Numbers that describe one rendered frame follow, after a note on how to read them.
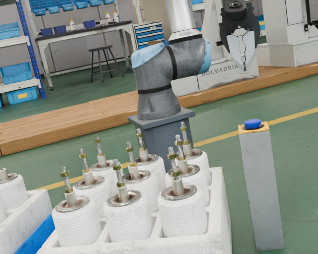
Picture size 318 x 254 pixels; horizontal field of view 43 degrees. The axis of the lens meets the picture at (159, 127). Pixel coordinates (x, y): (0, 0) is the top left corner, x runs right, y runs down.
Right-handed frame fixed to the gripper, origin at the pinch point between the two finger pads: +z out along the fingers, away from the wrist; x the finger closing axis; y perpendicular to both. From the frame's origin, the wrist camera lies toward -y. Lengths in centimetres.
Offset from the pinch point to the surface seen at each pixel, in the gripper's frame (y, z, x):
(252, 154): -3.7, 20.5, 1.2
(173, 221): -23.9, 25.1, 18.5
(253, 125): -2.1, 13.9, -0.1
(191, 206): -23.4, 22.6, 14.5
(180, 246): -27.2, 28.9, 17.3
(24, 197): 3, 27, 66
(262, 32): 534, 26, -48
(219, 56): 225, 19, 11
